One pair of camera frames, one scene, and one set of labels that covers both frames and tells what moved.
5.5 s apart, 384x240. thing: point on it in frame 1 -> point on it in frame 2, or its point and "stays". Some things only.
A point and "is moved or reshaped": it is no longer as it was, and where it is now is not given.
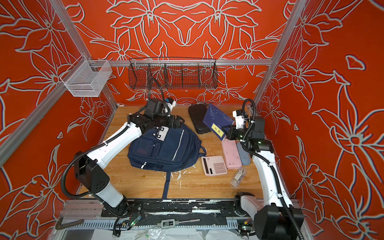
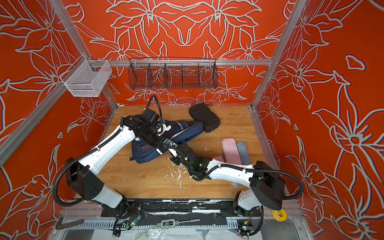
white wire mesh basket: [86, 78] stays
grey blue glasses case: [245, 156] stays
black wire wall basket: [172, 72] stays
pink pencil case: [231, 154] stays
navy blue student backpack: [166, 149] is moved or reshaped
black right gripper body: [242, 134] -> [178, 160]
